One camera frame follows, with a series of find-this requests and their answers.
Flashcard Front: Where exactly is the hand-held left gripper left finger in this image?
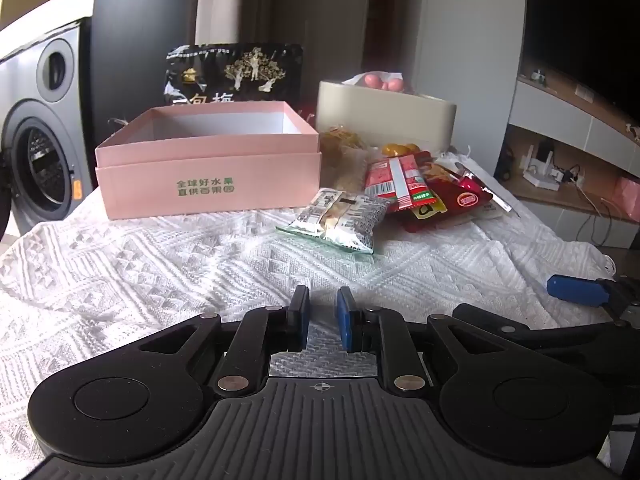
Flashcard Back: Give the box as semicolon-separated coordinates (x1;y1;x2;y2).
140;285;311;396

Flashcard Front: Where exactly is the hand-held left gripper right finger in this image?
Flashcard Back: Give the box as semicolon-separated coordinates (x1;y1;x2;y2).
336;286;506;395

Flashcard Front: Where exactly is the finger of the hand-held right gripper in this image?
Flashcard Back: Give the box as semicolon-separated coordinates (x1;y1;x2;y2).
452;304;640;378
547;274;640;321

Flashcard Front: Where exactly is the green white snack packet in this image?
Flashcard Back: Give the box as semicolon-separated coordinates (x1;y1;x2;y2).
276;187;392;255

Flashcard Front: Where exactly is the red strip snack packet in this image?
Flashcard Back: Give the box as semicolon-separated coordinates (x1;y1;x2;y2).
364;155;436;212

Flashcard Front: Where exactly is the red packet with yellow label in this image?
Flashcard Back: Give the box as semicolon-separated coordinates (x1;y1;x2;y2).
390;160;498;226

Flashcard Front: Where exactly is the clear packet of yellow crisps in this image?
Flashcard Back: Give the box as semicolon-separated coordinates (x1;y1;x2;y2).
319;126;373;193

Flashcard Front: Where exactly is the clear packet of orange snacks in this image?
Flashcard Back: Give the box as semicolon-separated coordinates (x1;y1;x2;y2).
425;152;481;186

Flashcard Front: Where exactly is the golden pastry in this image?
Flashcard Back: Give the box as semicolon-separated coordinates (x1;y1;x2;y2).
381;143;422;158

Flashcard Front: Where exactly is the pink cardboard box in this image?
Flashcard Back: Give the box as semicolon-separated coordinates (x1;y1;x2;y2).
95;101;322;221

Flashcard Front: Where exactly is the pink bag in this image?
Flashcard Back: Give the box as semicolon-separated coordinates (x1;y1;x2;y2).
612;175;640;223

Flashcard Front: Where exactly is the white router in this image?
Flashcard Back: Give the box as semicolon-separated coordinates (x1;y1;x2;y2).
522;142;562;192

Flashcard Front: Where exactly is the white textured tablecloth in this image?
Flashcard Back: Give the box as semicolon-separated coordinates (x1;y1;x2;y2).
0;145;616;480

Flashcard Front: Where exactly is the beige oval container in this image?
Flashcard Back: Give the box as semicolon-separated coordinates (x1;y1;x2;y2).
315;80;458;153

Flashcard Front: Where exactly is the black snack bag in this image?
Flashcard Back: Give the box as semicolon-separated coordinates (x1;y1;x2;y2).
164;42;304;111

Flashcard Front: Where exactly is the grey washing machine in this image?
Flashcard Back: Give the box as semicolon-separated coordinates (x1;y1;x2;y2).
0;95;98;238

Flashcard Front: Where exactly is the dark tall cabinet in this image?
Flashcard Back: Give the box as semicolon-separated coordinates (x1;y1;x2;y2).
90;0;201;128

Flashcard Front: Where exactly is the grey tumble dryer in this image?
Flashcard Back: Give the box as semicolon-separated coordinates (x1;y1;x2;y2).
0;17;93;111

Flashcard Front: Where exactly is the cable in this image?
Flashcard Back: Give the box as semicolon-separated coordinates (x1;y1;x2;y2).
572;192;618;250

